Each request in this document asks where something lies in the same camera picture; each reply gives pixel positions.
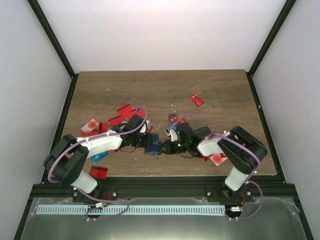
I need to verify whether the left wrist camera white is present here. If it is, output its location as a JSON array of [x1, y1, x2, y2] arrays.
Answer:
[[139, 120, 151, 134]]

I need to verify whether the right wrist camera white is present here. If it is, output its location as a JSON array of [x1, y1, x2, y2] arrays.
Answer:
[[164, 128, 178, 142]]

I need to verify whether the black card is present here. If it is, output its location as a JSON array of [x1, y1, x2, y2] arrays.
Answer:
[[194, 126, 212, 139], [168, 113, 179, 122]]

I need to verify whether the white red dot card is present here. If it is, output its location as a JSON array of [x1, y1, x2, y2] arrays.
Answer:
[[81, 119, 99, 133], [210, 153, 228, 166]]

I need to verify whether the blue card left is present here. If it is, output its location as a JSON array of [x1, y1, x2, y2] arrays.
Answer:
[[90, 151, 108, 164]]

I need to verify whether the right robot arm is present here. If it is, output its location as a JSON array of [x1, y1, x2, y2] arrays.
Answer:
[[158, 123, 268, 202]]

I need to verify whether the purple cable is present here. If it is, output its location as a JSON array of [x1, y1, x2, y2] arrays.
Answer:
[[167, 113, 263, 222], [47, 104, 148, 222]]

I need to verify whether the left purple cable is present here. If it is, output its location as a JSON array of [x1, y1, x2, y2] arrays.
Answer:
[[47, 104, 148, 222]]

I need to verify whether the red card front left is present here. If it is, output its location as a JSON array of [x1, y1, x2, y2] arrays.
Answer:
[[89, 165, 108, 179]]

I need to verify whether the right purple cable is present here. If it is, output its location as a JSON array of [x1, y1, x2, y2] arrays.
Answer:
[[167, 113, 263, 222]]

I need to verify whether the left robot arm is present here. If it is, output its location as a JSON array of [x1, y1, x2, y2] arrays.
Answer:
[[43, 114, 151, 202]]

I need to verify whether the white slotted cable duct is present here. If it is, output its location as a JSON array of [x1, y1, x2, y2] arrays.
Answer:
[[36, 204, 226, 216]]

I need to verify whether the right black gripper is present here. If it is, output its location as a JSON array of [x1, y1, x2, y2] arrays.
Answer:
[[157, 139, 190, 155]]

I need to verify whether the red VIP card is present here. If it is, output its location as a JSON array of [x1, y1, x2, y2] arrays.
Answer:
[[146, 125, 154, 133]]

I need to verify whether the red striped card top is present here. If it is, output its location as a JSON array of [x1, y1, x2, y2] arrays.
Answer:
[[117, 103, 133, 115]]

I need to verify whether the navy blue card holder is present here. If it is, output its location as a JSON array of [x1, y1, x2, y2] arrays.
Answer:
[[144, 133, 162, 156]]

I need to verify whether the black card right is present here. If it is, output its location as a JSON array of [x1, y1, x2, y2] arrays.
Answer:
[[194, 126, 212, 139]]

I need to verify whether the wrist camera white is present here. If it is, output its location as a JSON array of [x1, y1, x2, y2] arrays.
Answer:
[[139, 120, 151, 134], [164, 128, 178, 142]]

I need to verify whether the black card upper centre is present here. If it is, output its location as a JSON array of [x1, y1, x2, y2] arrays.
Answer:
[[168, 113, 179, 122]]

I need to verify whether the white red dot card left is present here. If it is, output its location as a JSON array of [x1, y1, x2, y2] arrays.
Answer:
[[81, 119, 99, 133]]

